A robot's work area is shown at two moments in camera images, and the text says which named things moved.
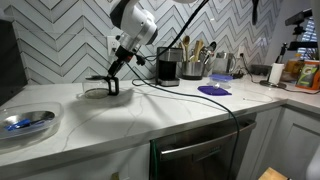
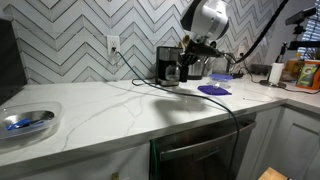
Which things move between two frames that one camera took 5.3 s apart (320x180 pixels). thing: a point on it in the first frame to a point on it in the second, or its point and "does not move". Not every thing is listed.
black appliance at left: x=13 y=75 does not move
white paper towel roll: x=276 y=72 does not move
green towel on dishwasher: x=153 y=159 does not move
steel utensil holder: x=192 y=70 does not move
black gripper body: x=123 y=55 to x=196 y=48
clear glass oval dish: x=27 y=120 does not move
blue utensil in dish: x=23 y=123 does not move
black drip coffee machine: x=167 y=58 does not move
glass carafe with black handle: x=98 y=87 to x=172 y=73
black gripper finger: x=118 y=68 to x=192 y=59
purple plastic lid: x=210 y=90 does not move
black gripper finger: x=113 y=68 to x=184 y=62
